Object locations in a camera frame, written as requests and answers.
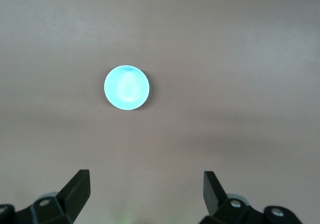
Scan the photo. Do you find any light blue plastic bowl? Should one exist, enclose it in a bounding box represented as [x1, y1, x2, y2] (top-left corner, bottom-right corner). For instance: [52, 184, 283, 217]
[103, 64, 151, 111]

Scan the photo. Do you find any brown table cover sheet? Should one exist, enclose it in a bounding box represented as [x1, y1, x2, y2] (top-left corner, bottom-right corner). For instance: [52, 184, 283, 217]
[0, 0, 320, 224]

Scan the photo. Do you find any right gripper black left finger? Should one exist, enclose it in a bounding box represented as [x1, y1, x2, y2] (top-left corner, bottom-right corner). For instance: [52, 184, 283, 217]
[0, 169, 91, 224]

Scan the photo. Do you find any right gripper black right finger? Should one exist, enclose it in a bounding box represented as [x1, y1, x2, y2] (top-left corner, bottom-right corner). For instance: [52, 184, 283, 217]
[199, 171, 304, 224]

